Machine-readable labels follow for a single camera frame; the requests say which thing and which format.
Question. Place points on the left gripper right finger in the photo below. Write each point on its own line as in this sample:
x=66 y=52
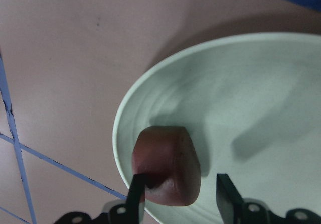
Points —
x=235 y=209

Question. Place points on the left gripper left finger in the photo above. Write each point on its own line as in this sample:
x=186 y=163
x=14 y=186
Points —
x=131 y=211

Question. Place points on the brown steamed bun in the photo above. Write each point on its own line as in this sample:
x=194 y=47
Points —
x=166 y=155

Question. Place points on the light green plate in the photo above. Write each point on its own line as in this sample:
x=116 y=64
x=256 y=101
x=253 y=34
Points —
x=251 y=104

